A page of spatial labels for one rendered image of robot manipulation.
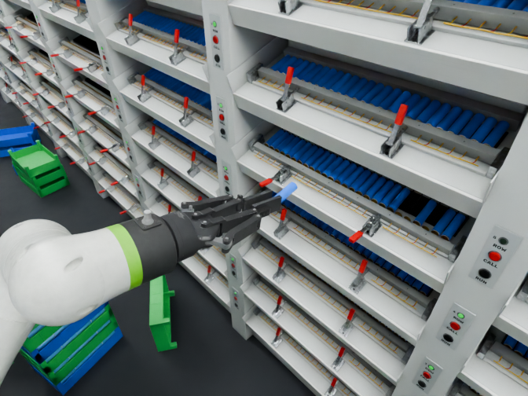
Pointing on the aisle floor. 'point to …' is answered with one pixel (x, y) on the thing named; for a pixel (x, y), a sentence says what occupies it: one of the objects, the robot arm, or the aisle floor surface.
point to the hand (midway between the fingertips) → (262, 204)
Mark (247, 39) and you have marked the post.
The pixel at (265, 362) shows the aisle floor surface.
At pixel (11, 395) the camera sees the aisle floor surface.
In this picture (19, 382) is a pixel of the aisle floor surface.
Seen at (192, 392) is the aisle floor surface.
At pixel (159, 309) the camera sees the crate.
